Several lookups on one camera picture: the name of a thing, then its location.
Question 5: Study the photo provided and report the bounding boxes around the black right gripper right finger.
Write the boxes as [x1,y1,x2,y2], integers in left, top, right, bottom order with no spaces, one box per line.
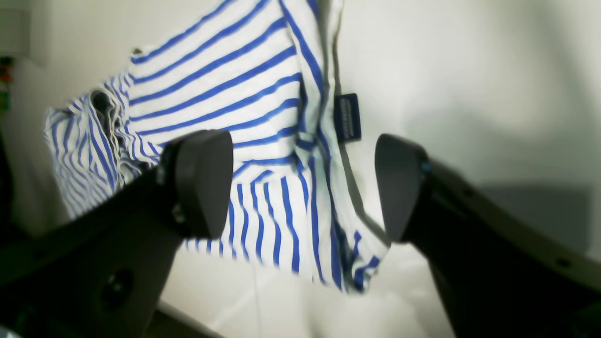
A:
[374,133,601,338]

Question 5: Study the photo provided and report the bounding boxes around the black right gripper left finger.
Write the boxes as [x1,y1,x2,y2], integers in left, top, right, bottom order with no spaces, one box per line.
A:
[0,130,233,338]

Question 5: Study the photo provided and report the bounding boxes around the blue white striped T-shirt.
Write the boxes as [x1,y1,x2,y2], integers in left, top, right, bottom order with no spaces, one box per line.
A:
[44,0,389,294]

